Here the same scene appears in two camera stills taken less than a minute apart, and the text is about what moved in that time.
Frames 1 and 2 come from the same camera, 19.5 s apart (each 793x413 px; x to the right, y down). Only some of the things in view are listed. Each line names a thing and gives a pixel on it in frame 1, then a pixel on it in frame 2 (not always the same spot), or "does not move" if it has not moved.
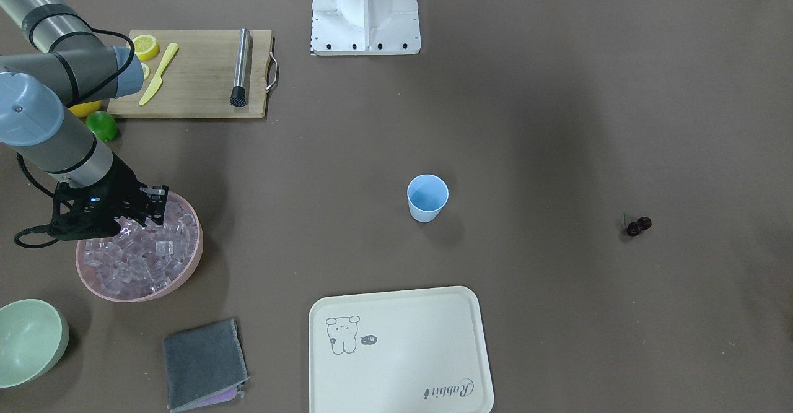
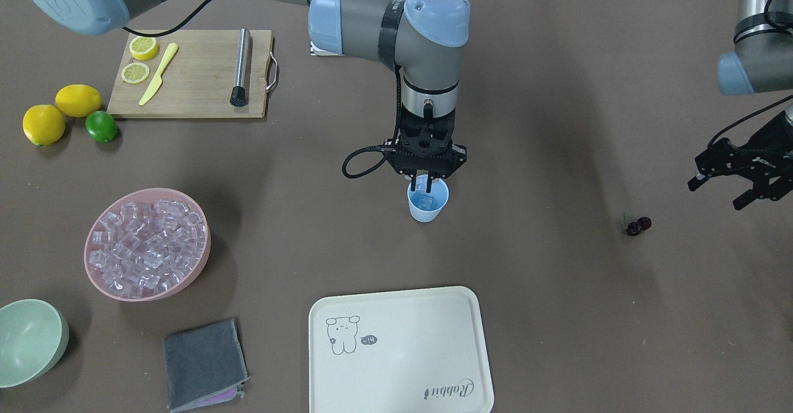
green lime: x=103 y=124 does not move
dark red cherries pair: x=643 y=223 does not move
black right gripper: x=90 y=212 → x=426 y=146
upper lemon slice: x=146 y=47 does not move
